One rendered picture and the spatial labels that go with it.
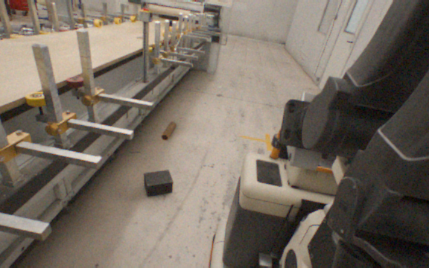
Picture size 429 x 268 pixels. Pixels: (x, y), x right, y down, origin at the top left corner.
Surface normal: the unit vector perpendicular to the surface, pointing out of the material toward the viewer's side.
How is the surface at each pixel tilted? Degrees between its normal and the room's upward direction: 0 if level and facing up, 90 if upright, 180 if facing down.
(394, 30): 90
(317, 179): 92
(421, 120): 82
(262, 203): 90
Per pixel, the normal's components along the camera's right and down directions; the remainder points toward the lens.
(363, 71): -0.94, -0.31
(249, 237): -0.15, 0.50
